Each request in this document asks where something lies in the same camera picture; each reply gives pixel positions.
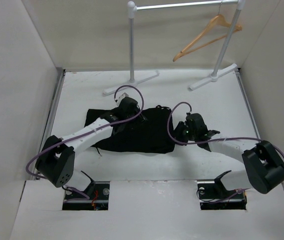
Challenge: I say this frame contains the wooden clothes hanger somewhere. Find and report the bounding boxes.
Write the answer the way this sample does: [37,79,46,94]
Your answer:
[172,12,242,62]

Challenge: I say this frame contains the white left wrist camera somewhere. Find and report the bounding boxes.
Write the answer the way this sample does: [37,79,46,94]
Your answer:
[114,92,129,105]

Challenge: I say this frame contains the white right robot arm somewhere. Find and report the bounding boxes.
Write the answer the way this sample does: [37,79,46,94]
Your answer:
[170,112,284,198]

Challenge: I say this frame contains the black trousers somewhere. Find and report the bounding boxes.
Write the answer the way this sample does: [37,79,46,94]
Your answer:
[93,105,175,154]

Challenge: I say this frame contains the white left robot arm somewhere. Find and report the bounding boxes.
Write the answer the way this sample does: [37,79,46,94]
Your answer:
[35,96,146,200]

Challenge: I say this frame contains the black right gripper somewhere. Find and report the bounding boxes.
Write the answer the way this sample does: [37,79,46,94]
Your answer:
[165,121,197,146]

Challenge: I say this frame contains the white clothes rack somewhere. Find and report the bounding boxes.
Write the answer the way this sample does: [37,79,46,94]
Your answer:
[102,0,247,96]

